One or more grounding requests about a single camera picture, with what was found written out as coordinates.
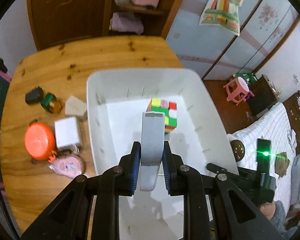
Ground multicolour rubik's cube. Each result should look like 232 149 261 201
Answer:
147 98 178 134

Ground pink correction tape dispenser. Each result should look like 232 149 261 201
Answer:
49 154 85 179

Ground wooden bed post knob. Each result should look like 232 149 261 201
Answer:
230 140 245 162

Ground round orange plastic case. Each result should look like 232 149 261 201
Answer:
24 122 56 163

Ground beige angular plastic block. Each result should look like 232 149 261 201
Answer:
65 96 87 121

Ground colourful wall poster lower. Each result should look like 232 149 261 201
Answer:
199 0 240 36

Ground dark wooden cabinet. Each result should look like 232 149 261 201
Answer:
247 75 279 115

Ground green bag on floor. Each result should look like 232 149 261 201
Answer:
232 72 257 86

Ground white plastic storage bin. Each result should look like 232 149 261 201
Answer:
87 68 238 239

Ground black device with green light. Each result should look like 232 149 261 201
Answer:
206 139 276 206

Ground black plug charger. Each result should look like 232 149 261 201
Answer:
25 86 44 105

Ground grey white plastic clip dispenser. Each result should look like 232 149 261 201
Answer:
140 112 165 192

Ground folded pink cloth on shelf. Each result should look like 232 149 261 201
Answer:
109 11 144 35

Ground white checked bed blanket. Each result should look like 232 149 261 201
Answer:
228 102 296 212

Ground white square power adapter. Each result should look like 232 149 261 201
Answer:
54 116 83 150

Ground green capped amber bottle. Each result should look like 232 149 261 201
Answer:
40 93 63 114

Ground pink plastic stool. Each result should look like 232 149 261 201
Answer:
223 77 255 106

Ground dark wooden door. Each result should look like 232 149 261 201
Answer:
26 0 107 50

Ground wooden shelf unit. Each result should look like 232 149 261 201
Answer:
102 0 183 38

